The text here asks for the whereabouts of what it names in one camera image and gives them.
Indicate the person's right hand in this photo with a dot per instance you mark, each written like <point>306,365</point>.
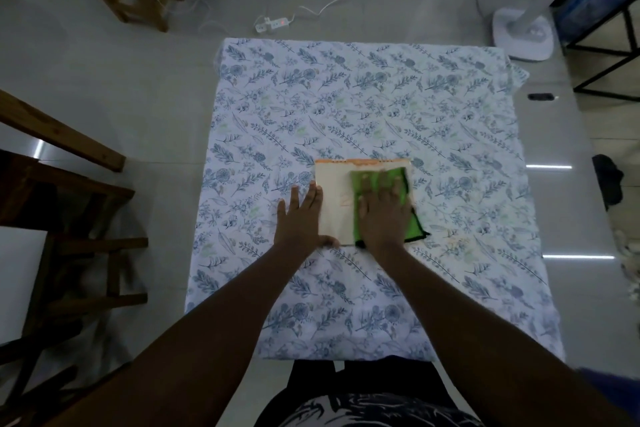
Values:
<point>382,226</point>

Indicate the person's left hand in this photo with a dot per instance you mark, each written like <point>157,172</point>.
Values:
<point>299,234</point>

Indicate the person's right thumb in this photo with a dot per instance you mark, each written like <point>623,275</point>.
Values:
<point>361,209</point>

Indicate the person's left thumb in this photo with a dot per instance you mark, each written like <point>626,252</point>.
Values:
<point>331,242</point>

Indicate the person's left little finger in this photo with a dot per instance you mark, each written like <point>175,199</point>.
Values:
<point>282,215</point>

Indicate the person's left middle finger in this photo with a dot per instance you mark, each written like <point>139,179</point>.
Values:
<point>310,202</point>

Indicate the green cleaning cloth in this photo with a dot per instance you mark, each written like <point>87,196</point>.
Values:
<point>411,229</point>

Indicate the person's right forearm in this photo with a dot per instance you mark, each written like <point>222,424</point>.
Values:
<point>480,341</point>

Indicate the person's left forearm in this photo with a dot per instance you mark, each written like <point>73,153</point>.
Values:
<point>200,346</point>

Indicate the blue floral table cloth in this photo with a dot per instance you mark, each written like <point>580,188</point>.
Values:
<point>380,106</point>

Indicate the black patterned garment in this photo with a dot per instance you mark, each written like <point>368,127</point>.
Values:
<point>370,401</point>

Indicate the white power strip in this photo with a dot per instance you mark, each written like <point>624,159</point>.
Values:
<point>272,24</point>

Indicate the dark wooden chair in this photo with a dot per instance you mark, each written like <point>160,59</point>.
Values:
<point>75,221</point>

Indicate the small black remote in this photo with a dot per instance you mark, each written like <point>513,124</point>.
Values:
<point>542,97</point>

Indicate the wooden beam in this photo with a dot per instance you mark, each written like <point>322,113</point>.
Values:
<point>60,134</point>

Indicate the white stand fan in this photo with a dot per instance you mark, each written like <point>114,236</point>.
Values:
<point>525,31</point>

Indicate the black cloth lump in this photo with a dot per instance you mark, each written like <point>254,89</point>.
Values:
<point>607,179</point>

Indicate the white panel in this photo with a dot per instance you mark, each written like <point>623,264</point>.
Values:
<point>20,281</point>

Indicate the black metal rack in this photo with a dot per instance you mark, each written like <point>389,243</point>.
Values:
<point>605,66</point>

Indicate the blue garment sleeve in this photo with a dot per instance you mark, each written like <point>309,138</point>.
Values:
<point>612,389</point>

